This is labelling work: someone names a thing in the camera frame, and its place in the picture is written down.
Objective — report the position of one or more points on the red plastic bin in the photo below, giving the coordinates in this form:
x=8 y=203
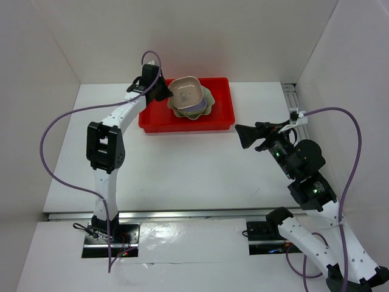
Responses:
x=159 y=118

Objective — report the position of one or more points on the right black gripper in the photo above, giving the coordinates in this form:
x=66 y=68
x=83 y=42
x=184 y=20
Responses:
x=247 y=134

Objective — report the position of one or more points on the aluminium rail front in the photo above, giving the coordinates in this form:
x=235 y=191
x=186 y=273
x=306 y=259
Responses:
x=169 y=214

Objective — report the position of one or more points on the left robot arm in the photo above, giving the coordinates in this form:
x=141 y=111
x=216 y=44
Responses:
x=105 y=149

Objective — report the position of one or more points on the large green scalloped bowl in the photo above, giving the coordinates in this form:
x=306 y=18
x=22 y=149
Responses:
x=195 y=115

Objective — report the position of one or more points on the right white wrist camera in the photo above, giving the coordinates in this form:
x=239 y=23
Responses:
x=297 y=118

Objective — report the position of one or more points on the aluminium rail right side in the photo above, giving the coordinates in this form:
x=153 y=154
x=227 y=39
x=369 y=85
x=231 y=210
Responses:
x=291 y=98

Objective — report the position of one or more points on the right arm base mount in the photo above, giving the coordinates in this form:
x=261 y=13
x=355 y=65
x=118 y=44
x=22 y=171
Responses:
x=262 y=240

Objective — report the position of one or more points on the brown square plate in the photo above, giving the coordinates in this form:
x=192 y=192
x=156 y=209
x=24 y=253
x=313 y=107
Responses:
x=186 y=91

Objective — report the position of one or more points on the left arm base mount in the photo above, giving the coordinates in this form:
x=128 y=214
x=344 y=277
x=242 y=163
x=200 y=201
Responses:
x=125 y=244

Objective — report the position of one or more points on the aluminium rail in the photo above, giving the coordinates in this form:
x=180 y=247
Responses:
x=291 y=98
x=169 y=214

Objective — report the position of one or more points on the purple square plate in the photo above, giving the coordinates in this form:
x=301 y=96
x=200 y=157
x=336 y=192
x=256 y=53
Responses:
x=202 y=105

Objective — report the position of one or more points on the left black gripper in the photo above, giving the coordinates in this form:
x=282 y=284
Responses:
x=166 y=92

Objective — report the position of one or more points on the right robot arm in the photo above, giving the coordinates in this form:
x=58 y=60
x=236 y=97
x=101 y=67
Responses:
x=342 y=260

